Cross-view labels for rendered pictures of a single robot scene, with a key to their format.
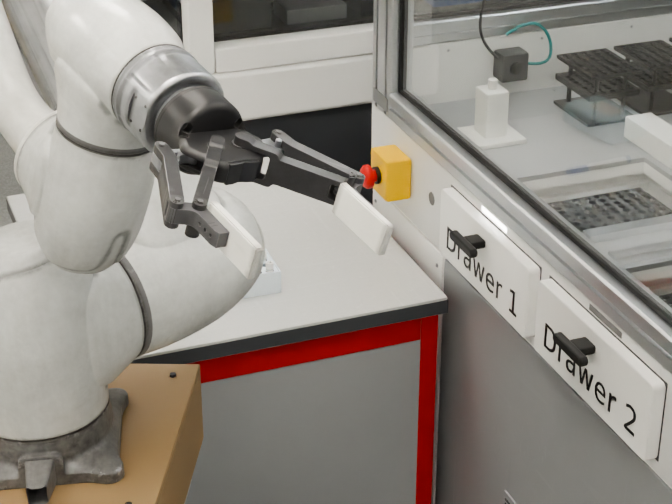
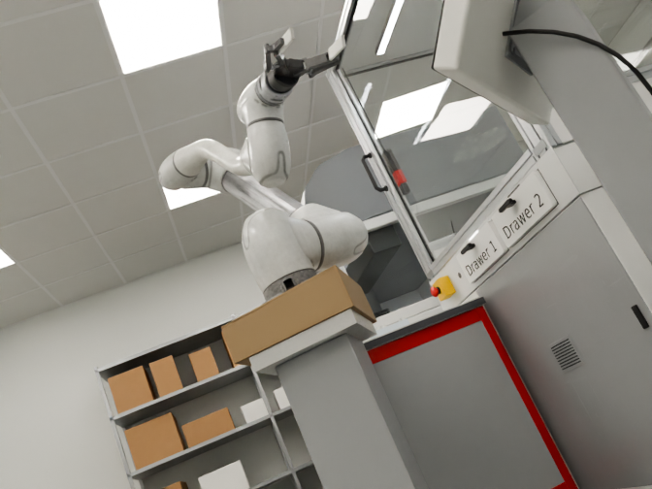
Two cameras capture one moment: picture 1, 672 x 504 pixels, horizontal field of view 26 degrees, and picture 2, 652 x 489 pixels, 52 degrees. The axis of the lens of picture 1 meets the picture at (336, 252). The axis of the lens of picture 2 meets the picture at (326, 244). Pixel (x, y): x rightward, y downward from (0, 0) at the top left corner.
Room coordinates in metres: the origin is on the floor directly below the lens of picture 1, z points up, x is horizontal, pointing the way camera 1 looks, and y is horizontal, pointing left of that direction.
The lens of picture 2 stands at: (-0.28, 0.14, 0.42)
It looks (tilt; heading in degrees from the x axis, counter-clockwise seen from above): 18 degrees up; 2
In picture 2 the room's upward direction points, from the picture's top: 24 degrees counter-clockwise
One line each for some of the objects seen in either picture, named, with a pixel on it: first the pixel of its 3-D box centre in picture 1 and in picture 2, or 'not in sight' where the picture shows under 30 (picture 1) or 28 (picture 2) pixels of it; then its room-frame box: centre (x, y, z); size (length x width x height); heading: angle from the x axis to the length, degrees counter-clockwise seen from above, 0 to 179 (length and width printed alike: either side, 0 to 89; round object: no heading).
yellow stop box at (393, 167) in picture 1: (388, 173); (442, 288); (2.19, -0.09, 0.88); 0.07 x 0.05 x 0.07; 21
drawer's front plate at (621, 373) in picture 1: (594, 365); (521, 211); (1.60, -0.33, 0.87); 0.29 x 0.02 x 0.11; 21
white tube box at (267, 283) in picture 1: (235, 275); (390, 333); (2.01, 0.16, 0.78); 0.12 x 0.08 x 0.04; 109
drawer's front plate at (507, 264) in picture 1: (486, 259); (480, 253); (1.89, -0.22, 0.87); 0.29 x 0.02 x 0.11; 21
